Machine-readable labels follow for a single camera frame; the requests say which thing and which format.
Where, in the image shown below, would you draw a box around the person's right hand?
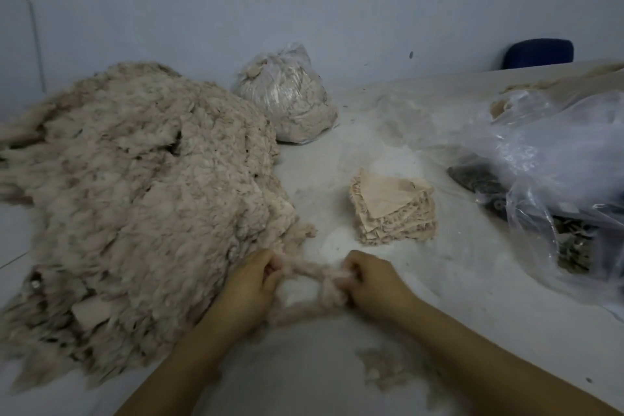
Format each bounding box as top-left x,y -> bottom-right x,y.
341,249 -> 425,326

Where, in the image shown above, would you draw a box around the person's left hand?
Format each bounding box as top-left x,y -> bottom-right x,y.
200,248 -> 287,334

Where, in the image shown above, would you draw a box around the beige fabric piece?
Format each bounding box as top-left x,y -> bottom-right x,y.
263,253 -> 357,326

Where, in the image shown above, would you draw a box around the stack of sorted beige pieces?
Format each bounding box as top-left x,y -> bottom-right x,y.
348,168 -> 439,247

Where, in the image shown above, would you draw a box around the large pile beige fabric scraps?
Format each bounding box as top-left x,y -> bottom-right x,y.
0,60 -> 318,393

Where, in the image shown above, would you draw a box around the person's right forearm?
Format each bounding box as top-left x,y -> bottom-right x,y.
400,298 -> 624,416

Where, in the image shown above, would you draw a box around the person's left forearm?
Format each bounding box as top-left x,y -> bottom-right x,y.
115,318 -> 245,416

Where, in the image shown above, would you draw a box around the beige fur pile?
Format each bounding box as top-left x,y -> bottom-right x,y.
489,62 -> 624,120

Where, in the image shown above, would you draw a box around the clear bag of beige scraps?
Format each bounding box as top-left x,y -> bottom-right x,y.
234,42 -> 341,146

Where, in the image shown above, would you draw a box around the large clear plastic bag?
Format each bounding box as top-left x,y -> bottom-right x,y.
468,74 -> 624,319

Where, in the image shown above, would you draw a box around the blue chair back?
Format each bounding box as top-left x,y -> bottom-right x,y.
502,37 -> 575,71

